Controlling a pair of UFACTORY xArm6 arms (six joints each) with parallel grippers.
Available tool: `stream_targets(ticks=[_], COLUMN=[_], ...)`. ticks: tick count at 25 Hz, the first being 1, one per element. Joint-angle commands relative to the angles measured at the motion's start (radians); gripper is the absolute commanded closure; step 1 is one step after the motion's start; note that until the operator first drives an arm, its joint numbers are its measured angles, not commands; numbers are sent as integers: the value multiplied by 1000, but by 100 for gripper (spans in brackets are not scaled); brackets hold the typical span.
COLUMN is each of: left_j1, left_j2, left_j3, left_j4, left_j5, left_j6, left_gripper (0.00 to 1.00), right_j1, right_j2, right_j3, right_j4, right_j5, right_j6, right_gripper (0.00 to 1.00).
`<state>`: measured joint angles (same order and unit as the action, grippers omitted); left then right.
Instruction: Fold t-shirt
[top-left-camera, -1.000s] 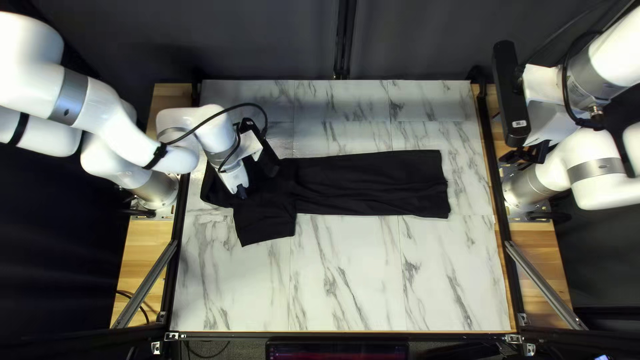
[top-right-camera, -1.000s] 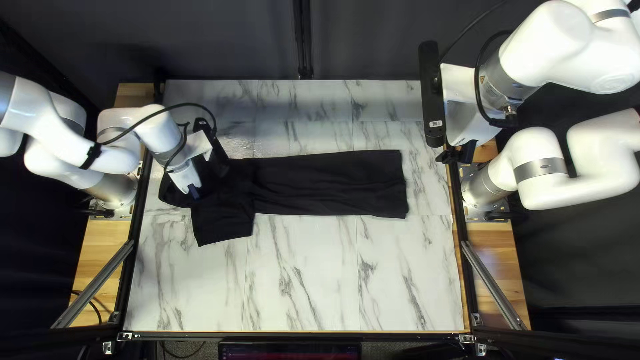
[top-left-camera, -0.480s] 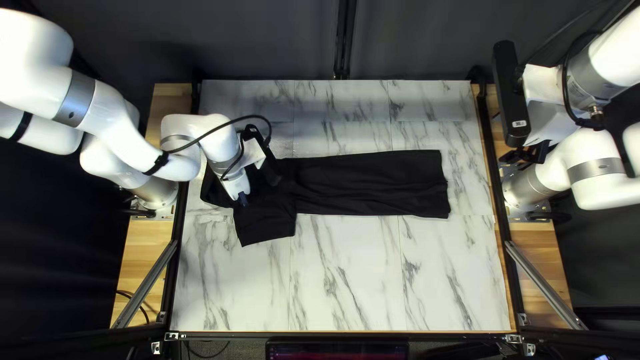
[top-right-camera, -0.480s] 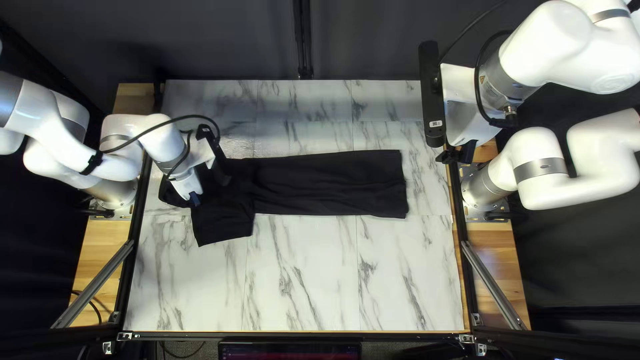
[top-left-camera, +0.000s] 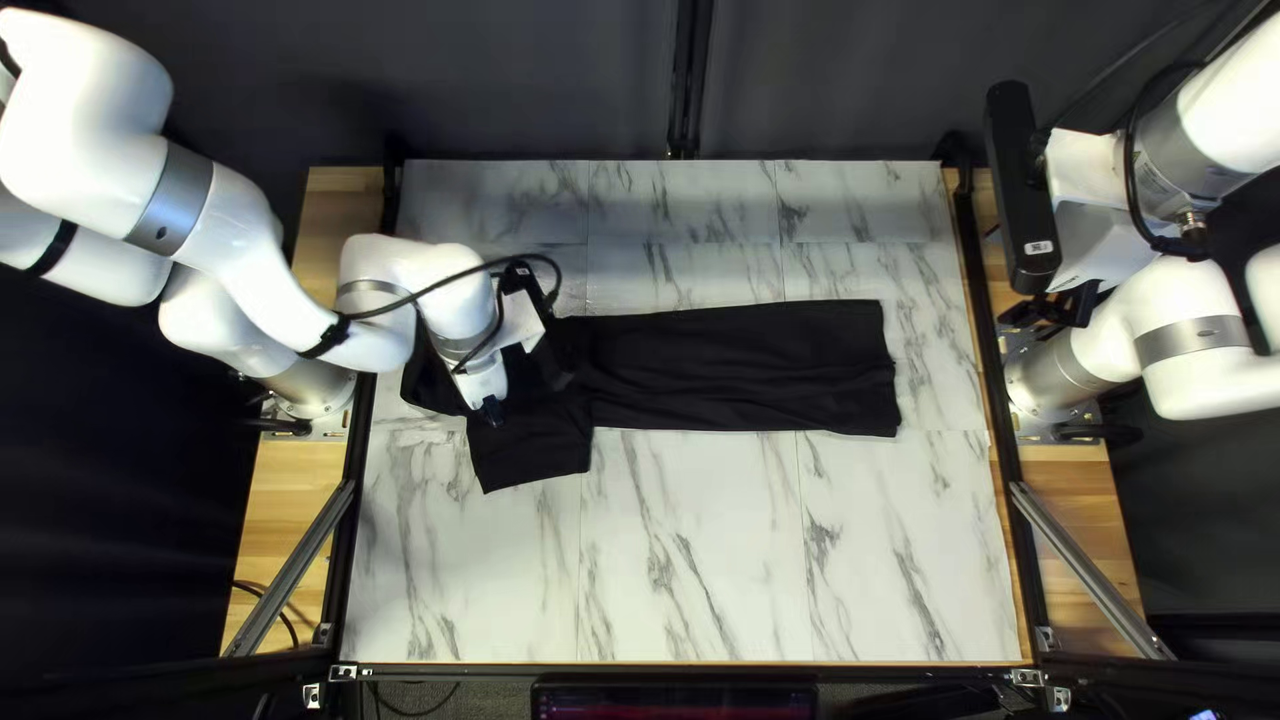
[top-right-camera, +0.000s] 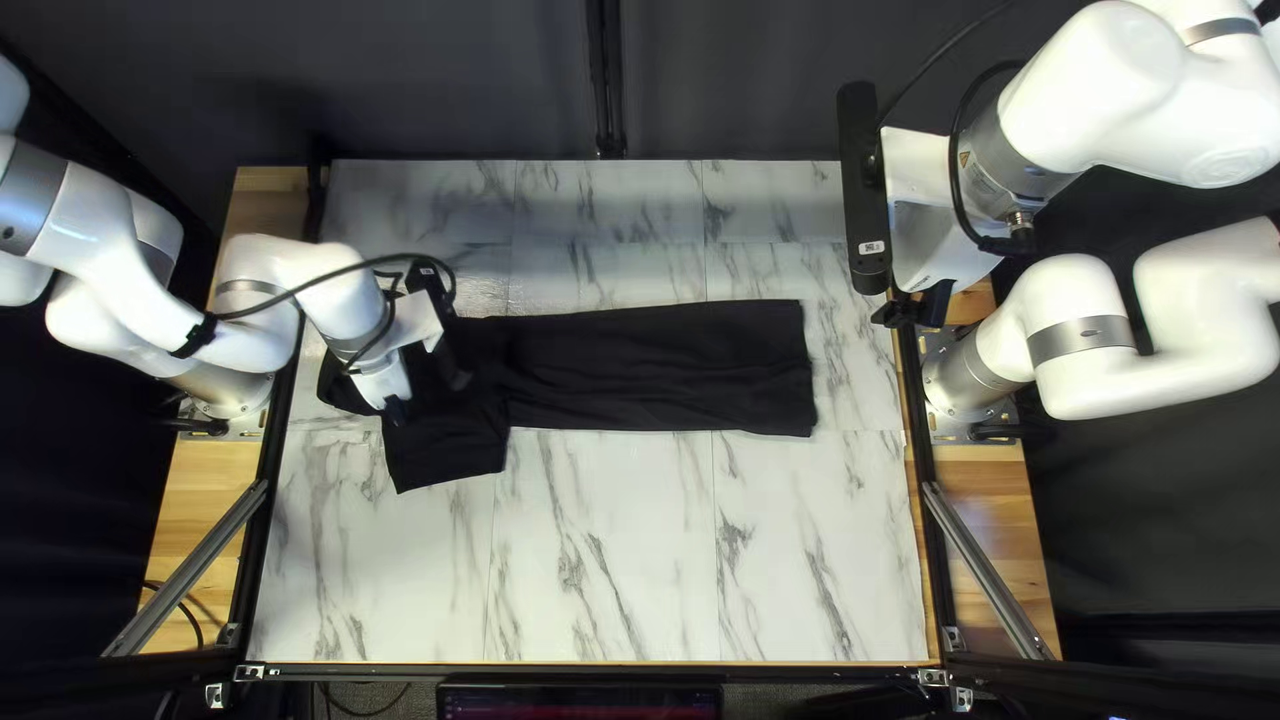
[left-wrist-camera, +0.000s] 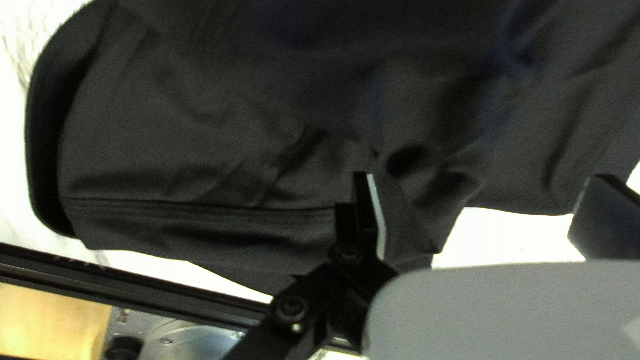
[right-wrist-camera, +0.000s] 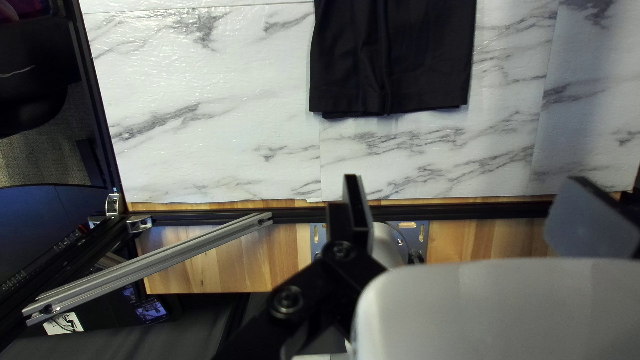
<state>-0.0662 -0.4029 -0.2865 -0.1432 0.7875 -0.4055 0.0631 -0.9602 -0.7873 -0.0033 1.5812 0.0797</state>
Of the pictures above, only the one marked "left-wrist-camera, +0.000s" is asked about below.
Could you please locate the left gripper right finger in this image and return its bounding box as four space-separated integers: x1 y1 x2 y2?
567 173 640 262

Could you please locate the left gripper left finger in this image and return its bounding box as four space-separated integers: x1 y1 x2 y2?
221 171 400 360

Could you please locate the black t-shirt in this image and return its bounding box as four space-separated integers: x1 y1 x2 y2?
24 0 640 297

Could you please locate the black frame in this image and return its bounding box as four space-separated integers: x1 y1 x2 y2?
0 242 362 354

